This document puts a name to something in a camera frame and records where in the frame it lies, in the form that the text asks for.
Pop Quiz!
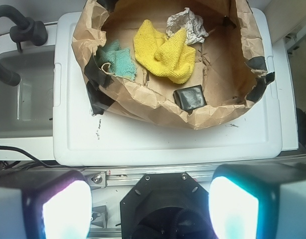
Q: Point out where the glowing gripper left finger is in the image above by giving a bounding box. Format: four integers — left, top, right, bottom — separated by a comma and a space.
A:
0, 170, 92, 239

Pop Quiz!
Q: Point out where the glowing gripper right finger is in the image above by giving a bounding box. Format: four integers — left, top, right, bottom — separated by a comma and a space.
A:
208, 164, 306, 239

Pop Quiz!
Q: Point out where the black box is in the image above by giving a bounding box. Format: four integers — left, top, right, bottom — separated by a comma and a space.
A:
173, 85, 207, 114

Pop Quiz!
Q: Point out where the white plastic cooler lid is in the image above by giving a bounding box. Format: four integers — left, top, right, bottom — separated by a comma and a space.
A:
53, 12, 283, 166

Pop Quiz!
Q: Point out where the grey sink basin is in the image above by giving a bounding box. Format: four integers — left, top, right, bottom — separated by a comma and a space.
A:
0, 45, 55, 138

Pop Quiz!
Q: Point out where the brown paper bag tray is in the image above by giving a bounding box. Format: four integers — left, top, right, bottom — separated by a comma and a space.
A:
72, 0, 275, 130

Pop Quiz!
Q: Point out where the teal knitted cloth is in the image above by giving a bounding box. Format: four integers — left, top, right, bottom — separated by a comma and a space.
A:
96, 39, 137, 81

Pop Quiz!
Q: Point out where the black faucet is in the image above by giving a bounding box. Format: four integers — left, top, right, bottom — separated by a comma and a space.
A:
0, 4, 48, 87

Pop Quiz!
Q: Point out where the yellow knitted cloth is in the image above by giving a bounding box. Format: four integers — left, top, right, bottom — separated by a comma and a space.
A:
133, 19, 196, 84

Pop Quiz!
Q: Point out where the crumpled white paper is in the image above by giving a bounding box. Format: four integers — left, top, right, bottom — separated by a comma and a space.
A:
166, 7, 209, 45

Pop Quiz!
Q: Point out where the black cable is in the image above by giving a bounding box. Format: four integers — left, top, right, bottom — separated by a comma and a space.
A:
0, 146, 59, 168

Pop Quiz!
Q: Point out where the aluminium rail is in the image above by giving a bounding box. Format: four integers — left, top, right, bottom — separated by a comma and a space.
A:
82, 165, 217, 188

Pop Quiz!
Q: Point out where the black octagonal mount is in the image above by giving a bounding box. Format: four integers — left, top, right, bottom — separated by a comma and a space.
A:
120, 172, 216, 239

